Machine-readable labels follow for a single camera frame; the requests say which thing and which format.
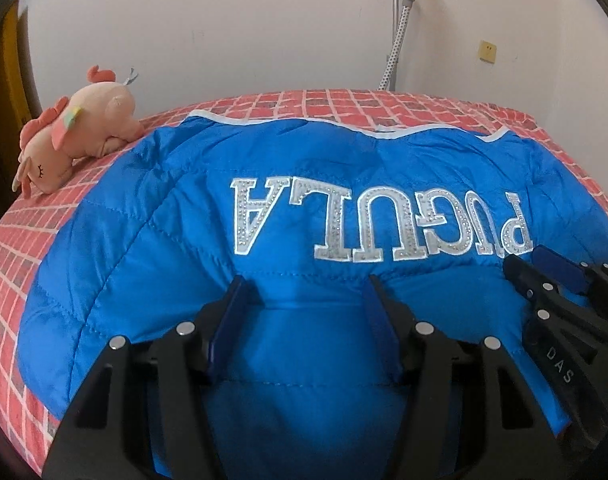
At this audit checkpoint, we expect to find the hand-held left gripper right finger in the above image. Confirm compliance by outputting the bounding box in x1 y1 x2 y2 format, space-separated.
366 275 570 480

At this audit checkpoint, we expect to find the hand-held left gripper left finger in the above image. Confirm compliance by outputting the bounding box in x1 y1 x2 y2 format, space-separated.
43 275 250 480

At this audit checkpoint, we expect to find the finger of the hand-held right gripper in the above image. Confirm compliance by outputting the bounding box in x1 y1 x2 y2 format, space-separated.
503 254 608 441
531 245 608 341

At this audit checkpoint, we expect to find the blue quilted jacket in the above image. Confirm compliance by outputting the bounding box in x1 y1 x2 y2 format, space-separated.
21 110 608 480

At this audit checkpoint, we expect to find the red checked bed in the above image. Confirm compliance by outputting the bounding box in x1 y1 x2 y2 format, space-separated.
0 87 608 466

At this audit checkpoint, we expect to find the pink plush toy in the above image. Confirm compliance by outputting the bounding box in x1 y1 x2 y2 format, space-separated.
14 65 145 195

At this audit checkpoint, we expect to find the wooden door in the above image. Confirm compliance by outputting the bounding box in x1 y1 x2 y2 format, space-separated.
0 0 40 126

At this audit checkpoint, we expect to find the spotted steamer hose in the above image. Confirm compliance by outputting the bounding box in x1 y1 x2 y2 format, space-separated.
378 0 417 92

